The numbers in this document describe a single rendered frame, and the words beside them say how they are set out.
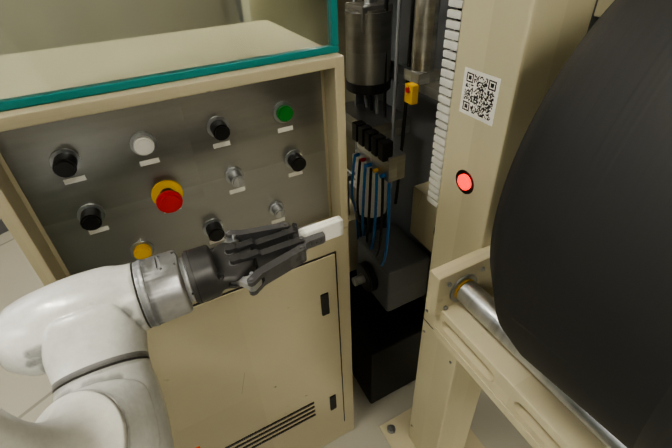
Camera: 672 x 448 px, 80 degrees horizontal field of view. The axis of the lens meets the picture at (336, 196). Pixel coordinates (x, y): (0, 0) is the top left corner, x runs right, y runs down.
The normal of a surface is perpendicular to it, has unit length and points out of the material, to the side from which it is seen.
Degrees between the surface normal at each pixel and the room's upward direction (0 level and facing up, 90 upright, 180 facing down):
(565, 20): 90
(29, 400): 0
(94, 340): 36
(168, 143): 90
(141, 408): 65
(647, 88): 55
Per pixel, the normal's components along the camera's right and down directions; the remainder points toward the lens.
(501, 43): -0.89, 0.29
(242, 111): 0.46, 0.48
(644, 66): -0.71, -0.27
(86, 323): 0.26, -0.40
